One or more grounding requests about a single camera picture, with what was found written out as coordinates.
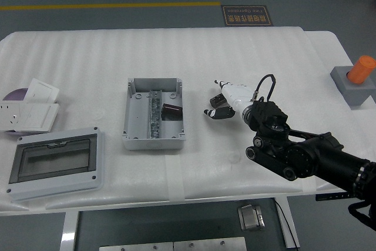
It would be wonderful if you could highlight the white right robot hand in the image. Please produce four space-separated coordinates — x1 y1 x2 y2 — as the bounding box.
203 79 255 121

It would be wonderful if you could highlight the grey open junction box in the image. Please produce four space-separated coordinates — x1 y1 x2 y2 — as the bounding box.
122 77 187 151

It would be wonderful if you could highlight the metal floor box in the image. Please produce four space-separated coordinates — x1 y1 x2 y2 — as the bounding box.
237 204 266 232

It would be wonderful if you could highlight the white foam mat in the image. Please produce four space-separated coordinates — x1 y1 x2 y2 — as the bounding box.
0 26 317 213

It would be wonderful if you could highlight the black block with red stripe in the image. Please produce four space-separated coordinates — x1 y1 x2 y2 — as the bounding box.
160 102 183 121

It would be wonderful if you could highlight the black floor sign orange text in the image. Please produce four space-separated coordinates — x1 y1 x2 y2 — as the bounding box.
220 5 274 28

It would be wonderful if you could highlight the grey block base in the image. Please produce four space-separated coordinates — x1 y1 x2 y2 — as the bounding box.
330 65 376 106

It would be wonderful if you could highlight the white tape strip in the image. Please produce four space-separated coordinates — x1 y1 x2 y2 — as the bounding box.
164 156 186 202

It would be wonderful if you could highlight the orange cylinder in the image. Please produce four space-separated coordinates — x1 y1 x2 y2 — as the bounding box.
347 55 376 85

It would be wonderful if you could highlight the black table control panel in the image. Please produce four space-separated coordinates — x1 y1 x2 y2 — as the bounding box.
315 192 353 202

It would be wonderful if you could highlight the white table leg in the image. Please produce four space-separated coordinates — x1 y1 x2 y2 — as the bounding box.
275 196 301 249
62 211 80 251

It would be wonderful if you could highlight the metal floor plate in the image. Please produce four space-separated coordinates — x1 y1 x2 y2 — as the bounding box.
99 242 174 251
173 236 248 251

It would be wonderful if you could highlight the grey cover with dark window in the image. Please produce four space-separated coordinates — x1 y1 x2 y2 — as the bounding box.
6 126 105 203

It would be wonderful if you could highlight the purple disc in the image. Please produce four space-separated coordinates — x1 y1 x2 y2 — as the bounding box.
2 87 30 101

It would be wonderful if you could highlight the metal mounting rail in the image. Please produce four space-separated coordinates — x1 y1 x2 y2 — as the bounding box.
148 89 163 139

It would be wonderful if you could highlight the thin black cable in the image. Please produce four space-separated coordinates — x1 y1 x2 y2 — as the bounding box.
274 199 296 249

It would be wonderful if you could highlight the white switch plate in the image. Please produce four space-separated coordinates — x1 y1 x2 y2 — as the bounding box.
22 78 61 104
16 102 61 133

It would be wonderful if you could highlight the white wall socket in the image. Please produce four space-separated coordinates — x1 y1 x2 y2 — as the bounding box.
0 101 24 132

